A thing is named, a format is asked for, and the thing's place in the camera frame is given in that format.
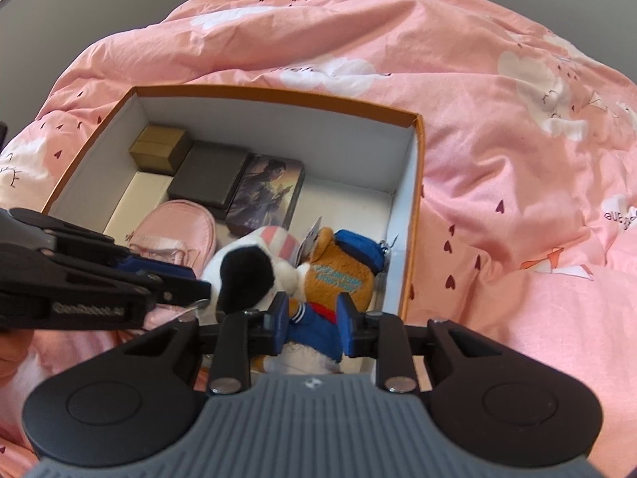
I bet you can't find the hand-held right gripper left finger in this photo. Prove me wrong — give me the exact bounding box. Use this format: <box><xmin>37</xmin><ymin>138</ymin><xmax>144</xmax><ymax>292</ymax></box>
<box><xmin>119</xmin><ymin>291</ymin><xmax>290</xmax><ymax>394</ymax></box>

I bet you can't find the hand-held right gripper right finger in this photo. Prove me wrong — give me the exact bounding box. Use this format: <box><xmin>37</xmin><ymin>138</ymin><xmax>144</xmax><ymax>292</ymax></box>
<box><xmin>336</xmin><ymin>293</ymin><xmax>499</xmax><ymax>393</ymax></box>

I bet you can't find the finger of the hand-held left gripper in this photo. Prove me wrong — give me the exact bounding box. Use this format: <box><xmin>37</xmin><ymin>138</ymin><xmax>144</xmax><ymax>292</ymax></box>
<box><xmin>50</xmin><ymin>253</ymin><xmax>213</xmax><ymax>332</ymax></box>
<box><xmin>10</xmin><ymin>208</ymin><xmax>196</xmax><ymax>280</ymax></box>

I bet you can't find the pink fabric zipper pouch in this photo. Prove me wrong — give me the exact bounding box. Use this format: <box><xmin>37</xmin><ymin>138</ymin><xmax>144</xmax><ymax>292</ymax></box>
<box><xmin>124</xmin><ymin>199</ymin><xmax>218</xmax><ymax>282</ymax></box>

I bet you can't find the brown bear plush blue hat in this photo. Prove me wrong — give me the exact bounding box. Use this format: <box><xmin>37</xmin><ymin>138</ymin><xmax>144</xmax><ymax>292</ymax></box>
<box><xmin>293</xmin><ymin>226</ymin><xmax>387</xmax><ymax>320</ymax></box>

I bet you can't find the white dog plush blue jacket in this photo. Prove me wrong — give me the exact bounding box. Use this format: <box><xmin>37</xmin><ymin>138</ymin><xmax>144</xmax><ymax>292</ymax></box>
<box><xmin>198</xmin><ymin>225</ymin><xmax>345</xmax><ymax>375</ymax></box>

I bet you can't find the orange cardboard box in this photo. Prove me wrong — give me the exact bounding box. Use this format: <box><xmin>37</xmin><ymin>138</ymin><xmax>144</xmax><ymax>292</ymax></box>
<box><xmin>41</xmin><ymin>84</ymin><xmax>425</xmax><ymax>390</ymax></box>

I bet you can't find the dark grey flat box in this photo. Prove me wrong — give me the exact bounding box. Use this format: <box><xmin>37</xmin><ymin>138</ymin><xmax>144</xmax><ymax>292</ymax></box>
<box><xmin>166</xmin><ymin>140</ymin><xmax>250</xmax><ymax>220</ymax></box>

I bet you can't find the small brown cardboard box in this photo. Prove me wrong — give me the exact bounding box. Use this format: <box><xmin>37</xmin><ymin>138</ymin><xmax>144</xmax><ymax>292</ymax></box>
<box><xmin>129</xmin><ymin>125</ymin><xmax>194</xmax><ymax>176</ymax></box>

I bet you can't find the illustrated figure card box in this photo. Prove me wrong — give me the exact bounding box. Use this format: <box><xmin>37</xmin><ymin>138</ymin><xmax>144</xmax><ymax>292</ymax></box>
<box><xmin>225</xmin><ymin>154</ymin><xmax>305</xmax><ymax>237</ymax></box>

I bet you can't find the pink printed blanket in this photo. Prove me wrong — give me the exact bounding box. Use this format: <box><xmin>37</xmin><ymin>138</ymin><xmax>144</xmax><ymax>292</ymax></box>
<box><xmin>0</xmin><ymin>0</ymin><xmax>637</xmax><ymax>465</ymax></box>

